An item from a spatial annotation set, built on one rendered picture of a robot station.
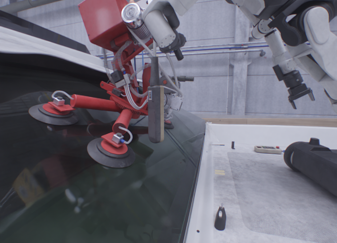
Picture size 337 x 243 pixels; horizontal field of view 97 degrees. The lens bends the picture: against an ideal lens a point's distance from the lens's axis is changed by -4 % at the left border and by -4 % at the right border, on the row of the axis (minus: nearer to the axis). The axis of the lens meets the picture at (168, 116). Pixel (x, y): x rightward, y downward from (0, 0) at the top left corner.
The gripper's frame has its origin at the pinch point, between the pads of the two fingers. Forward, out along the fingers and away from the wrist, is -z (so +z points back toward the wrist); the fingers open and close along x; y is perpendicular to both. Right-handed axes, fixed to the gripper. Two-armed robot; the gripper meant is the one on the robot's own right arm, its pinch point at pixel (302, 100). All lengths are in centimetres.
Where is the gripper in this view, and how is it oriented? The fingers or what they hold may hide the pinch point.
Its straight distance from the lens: 121.9
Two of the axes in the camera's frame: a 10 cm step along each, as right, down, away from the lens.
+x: -8.6, 4.6, 2.4
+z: -4.9, -8.7, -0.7
